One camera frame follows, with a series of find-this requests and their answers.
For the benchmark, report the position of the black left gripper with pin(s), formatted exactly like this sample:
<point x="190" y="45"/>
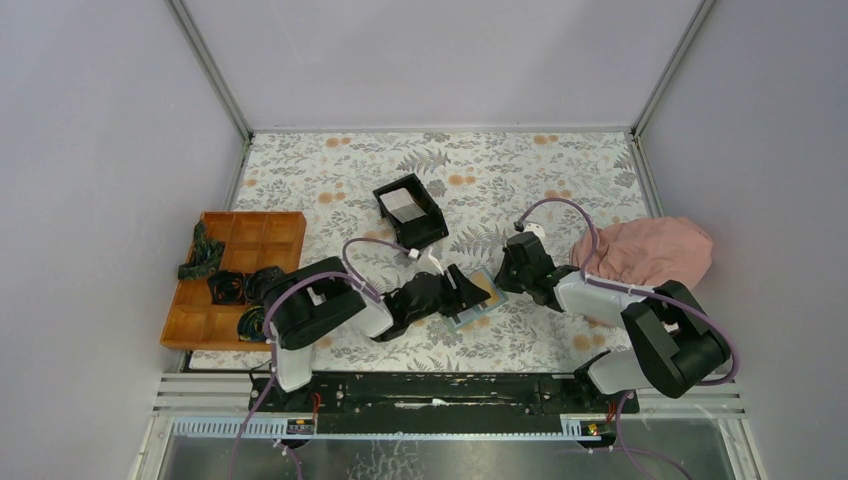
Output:
<point x="464" y="294"/>

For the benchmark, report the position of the stack of white cards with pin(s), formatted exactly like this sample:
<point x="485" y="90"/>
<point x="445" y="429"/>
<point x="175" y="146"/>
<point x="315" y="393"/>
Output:
<point x="401" y="205"/>

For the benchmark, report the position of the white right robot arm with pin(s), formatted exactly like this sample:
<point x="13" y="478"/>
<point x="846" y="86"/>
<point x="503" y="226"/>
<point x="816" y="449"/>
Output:
<point x="673" y="346"/>

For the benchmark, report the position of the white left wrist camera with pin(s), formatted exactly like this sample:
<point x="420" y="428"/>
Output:
<point x="426" y="261"/>

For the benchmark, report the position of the gold credit card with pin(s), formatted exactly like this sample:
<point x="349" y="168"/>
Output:
<point x="482" y="279"/>

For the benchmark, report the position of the orange compartment tray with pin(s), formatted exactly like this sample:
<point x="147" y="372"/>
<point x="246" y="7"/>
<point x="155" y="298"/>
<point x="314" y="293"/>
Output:
<point x="233" y="255"/>

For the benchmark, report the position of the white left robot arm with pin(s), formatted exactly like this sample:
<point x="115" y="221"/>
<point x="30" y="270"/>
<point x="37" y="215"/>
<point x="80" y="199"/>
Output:
<point x="304" y="306"/>

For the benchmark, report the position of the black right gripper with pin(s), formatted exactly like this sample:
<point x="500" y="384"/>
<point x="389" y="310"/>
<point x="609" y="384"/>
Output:
<point x="502" y="274"/>

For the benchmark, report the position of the black card box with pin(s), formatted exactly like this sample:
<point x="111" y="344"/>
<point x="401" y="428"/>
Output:
<point x="422" y="232"/>

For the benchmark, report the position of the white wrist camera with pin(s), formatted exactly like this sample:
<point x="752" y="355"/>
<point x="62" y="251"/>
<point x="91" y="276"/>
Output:
<point x="426" y="261"/>
<point x="530" y="227"/>

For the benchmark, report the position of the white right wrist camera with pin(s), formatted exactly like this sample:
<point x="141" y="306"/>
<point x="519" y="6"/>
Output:
<point x="530" y="227"/>

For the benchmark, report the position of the pink cloth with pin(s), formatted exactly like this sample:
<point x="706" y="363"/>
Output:
<point x="648" y="252"/>

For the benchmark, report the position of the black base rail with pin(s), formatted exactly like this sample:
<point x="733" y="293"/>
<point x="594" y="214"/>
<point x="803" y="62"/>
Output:
<point x="382" y="403"/>

